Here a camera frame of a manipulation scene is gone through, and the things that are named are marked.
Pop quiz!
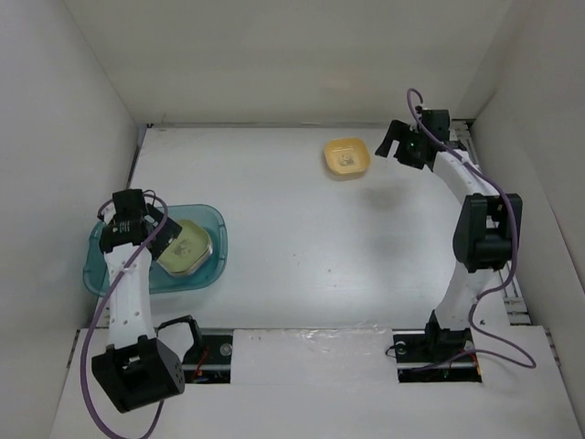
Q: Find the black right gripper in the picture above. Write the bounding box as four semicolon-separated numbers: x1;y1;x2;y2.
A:
375;120;427;170

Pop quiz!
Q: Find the green panda plate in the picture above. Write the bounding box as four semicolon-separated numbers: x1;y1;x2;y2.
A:
157;219;213;277

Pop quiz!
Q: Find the yellow panda plate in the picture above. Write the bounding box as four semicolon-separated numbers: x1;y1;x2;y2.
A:
324;137;371;177

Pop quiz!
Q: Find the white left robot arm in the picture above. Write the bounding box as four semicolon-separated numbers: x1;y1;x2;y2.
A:
91;189;209;412

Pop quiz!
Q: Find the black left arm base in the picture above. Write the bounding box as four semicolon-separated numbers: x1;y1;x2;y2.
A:
183;329;234;385

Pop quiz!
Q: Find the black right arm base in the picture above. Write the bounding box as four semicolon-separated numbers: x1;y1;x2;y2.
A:
385;322;482;384

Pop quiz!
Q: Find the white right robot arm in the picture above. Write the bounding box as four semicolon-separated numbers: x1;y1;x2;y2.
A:
133;121;522;369

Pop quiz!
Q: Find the teal transparent plastic bin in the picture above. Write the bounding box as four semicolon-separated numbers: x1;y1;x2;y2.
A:
82;204;229;296

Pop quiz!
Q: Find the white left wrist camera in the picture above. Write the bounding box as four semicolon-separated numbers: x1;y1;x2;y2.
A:
97;198;116;225

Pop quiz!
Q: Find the aluminium rail frame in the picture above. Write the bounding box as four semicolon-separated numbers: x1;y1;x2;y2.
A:
144;117;531;326

